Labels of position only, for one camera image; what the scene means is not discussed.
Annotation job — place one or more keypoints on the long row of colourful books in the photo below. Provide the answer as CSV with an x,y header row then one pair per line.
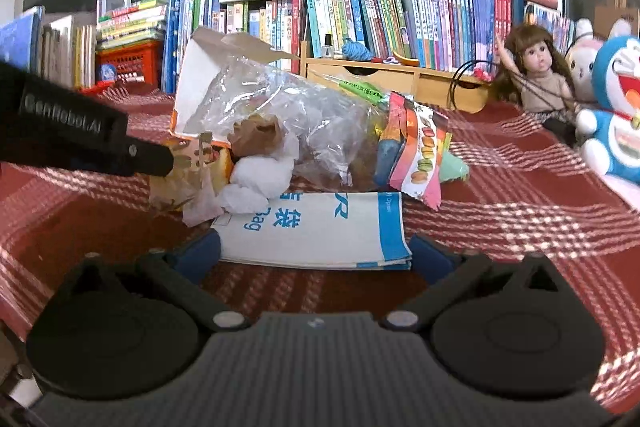
x,y
400,17

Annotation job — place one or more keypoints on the orange snack wrapper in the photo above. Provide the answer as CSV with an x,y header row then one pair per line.
x,y
195,187

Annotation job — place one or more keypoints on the brown-haired doll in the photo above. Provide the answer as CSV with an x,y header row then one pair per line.
x,y
537,57

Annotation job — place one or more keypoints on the white cardboard box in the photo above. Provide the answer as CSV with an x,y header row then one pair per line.
x,y
200,77

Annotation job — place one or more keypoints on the bright green wrapper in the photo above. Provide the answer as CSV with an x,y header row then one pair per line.
x,y
360,89

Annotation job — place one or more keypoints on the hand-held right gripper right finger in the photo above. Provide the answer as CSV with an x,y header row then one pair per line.
x,y
430,257

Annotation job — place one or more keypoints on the blue cat plush toy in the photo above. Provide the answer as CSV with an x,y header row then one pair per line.
x,y
615,132

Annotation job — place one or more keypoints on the pink macaron snack packet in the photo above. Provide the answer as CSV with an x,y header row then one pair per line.
x,y
420,152

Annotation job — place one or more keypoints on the row of pale books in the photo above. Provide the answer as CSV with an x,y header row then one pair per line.
x,y
55,52

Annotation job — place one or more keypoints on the blue round toy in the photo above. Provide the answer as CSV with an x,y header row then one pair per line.
x,y
107,73

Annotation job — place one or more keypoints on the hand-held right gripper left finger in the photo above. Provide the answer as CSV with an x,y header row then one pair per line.
x,y
197,257

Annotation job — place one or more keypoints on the nail polish bottle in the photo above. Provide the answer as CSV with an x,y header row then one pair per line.
x,y
327,48

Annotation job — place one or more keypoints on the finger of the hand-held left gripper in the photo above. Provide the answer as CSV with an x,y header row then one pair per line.
x,y
152,159

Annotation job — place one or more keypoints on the blue plastic wrapper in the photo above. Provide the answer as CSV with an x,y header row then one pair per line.
x,y
387,159

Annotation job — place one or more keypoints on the white paper bag blue print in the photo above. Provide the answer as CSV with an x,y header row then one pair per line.
x,y
310,232

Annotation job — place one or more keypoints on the row of blue-spined books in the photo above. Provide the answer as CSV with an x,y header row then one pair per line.
x,y
240,14

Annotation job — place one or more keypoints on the crumpled white tissue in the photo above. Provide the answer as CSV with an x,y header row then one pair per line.
x,y
260,174

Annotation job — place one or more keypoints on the blue yarn ball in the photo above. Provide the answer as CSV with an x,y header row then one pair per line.
x,y
357,52

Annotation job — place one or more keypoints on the crumpled brown paper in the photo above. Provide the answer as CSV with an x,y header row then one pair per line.
x,y
255,134

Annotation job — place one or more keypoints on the red plaid tablecloth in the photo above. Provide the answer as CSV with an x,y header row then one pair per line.
x,y
500,217

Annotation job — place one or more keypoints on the red plastic basket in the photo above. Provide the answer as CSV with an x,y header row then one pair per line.
x,y
130,59

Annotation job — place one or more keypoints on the short row of thin books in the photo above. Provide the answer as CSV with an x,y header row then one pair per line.
x,y
547,19

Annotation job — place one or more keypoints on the clear plastic bag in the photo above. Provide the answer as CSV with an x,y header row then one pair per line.
x,y
310,117

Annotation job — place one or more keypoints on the wooden drawer organizer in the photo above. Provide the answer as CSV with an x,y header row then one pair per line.
x,y
400,82

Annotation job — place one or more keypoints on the pink rabbit plush toy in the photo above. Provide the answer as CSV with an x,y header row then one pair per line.
x,y
585,57

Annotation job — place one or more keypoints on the mint green wrapper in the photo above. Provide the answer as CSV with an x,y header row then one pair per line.
x,y
452,167

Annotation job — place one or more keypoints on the stack of flat books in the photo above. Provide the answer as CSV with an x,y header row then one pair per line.
x,y
132,22

